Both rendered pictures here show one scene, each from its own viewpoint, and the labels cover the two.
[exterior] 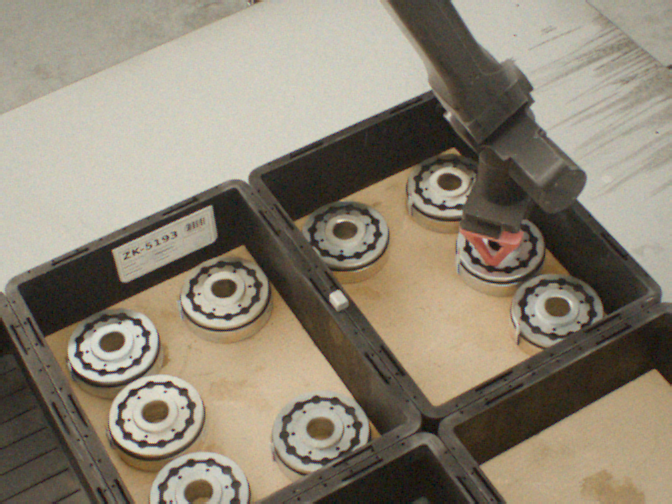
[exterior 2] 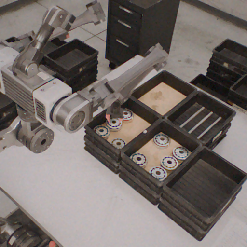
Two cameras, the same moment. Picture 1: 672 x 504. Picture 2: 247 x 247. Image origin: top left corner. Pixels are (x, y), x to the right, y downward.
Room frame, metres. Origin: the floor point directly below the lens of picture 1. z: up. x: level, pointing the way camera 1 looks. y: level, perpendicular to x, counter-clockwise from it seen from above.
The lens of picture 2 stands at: (1.61, 1.25, 2.47)
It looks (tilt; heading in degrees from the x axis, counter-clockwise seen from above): 45 degrees down; 244
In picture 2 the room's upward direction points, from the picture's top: 7 degrees clockwise
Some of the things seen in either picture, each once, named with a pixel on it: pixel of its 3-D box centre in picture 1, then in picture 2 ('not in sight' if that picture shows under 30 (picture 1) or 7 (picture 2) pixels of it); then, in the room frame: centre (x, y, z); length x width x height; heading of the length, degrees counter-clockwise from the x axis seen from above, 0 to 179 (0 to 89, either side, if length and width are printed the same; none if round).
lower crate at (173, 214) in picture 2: not in sight; (199, 197); (0.68, 0.41, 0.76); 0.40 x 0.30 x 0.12; 27
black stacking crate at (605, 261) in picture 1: (445, 267); (122, 128); (0.95, -0.13, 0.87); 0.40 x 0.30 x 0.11; 27
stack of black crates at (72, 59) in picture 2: not in sight; (72, 73); (0.94, -1.34, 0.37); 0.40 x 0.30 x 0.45; 28
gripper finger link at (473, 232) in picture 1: (497, 229); (117, 117); (0.96, -0.19, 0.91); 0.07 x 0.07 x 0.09; 64
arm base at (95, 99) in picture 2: not in sight; (89, 102); (1.27, 0.20, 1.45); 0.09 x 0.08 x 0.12; 118
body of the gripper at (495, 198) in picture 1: (504, 174); (115, 108); (0.98, -0.19, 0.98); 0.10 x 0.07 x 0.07; 154
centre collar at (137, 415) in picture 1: (155, 413); (169, 162); (0.78, 0.20, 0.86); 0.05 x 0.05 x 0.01
